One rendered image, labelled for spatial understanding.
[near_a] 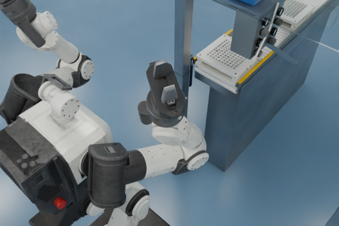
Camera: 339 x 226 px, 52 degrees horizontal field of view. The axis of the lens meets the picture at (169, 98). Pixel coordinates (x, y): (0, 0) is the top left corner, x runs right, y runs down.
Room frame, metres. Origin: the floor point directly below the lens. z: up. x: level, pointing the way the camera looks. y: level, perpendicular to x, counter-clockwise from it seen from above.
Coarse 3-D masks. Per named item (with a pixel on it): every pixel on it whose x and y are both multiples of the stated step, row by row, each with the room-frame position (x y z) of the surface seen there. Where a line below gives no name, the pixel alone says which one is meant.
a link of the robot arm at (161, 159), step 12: (144, 156) 0.57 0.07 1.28; (156, 156) 0.58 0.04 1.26; (168, 156) 0.59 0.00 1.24; (180, 156) 0.61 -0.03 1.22; (192, 156) 0.61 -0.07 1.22; (204, 156) 0.61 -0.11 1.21; (156, 168) 0.55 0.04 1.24; (168, 168) 0.57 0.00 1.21; (180, 168) 0.58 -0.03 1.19; (192, 168) 0.60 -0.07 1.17
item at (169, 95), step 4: (164, 88) 0.45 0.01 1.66; (168, 88) 0.45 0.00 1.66; (172, 88) 0.45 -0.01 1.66; (164, 92) 0.45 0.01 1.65; (168, 92) 0.45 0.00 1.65; (172, 92) 0.46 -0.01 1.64; (176, 92) 0.46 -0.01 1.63; (164, 96) 0.46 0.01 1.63; (168, 96) 0.46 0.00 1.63; (172, 96) 0.47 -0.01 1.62; (176, 96) 0.47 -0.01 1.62; (164, 100) 0.46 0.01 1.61; (168, 100) 0.47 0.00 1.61; (172, 100) 0.47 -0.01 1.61; (168, 104) 0.46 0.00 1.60; (172, 104) 0.47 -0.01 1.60
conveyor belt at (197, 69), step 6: (282, 30) 1.68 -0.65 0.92; (276, 36) 1.62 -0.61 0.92; (282, 36) 1.62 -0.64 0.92; (276, 42) 1.57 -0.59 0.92; (264, 48) 1.51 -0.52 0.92; (264, 54) 1.46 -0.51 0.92; (198, 72) 1.35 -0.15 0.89; (204, 72) 1.33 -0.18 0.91; (210, 78) 1.30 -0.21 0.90; (216, 78) 1.28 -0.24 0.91; (222, 84) 1.25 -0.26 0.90; (228, 84) 1.24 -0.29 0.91; (234, 90) 1.21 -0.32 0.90
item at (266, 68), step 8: (296, 40) 1.65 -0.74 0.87; (288, 48) 1.58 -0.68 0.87; (280, 56) 1.52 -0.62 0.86; (272, 64) 1.45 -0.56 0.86; (264, 72) 1.39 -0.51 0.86; (200, 80) 1.37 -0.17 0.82; (208, 80) 1.34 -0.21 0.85; (248, 80) 1.27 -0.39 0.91; (256, 80) 1.33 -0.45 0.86; (216, 88) 1.30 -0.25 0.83; (224, 88) 1.27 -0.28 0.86; (240, 88) 1.21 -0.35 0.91; (248, 88) 1.27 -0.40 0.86; (232, 96) 1.24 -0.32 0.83; (240, 96) 1.22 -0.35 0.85
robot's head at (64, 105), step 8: (40, 88) 0.70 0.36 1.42; (48, 88) 0.69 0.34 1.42; (56, 88) 0.69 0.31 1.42; (40, 96) 0.68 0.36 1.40; (48, 96) 0.67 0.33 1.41; (56, 96) 0.66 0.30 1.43; (64, 96) 0.65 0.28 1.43; (72, 96) 0.66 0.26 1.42; (56, 104) 0.64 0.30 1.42; (64, 104) 0.63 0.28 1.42; (72, 104) 0.65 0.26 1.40; (56, 112) 0.66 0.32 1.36; (64, 112) 0.63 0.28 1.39; (72, 112) 0.64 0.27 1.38
